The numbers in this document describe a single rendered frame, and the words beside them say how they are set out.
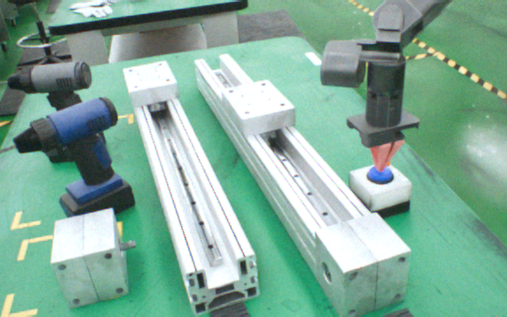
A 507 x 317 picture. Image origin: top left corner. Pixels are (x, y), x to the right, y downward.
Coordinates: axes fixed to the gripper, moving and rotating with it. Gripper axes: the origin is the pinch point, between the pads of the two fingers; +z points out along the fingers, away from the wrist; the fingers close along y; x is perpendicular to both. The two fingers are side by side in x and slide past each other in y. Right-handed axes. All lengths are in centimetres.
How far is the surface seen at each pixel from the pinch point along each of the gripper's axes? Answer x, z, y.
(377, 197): 4.1, 3.2, 2.7
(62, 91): -43, -8, 51
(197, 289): 12.1, 3.5, 35.5
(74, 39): -176, 19, 54
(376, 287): 21.1, 3.7, 12.7
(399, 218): 5.2, 8.2, -1.4
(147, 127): -33.6, 0.2, 35.6
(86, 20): -168, 9, 46
